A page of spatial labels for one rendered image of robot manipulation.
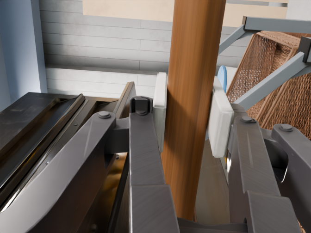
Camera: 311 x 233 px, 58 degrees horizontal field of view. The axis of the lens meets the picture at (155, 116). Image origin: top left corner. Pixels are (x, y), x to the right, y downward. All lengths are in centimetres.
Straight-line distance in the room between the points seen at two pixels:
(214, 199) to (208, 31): 92
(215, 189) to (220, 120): 94
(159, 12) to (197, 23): 323
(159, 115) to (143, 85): 361
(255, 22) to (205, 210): 66
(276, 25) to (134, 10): 255
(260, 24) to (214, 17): 89
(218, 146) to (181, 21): 7
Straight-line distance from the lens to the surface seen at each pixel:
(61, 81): 400
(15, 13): 369
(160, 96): 16
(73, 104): 167
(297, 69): 60
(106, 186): 98
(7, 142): 143
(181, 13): 17
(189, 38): 17
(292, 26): 109
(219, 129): 16
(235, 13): 333
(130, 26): 384
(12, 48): 379
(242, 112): 18
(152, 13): 342
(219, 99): 17
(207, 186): 111
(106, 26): 390
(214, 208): 102
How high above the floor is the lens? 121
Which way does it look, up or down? 1 degrees up
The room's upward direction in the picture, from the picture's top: 86 degrees counter-clockwise
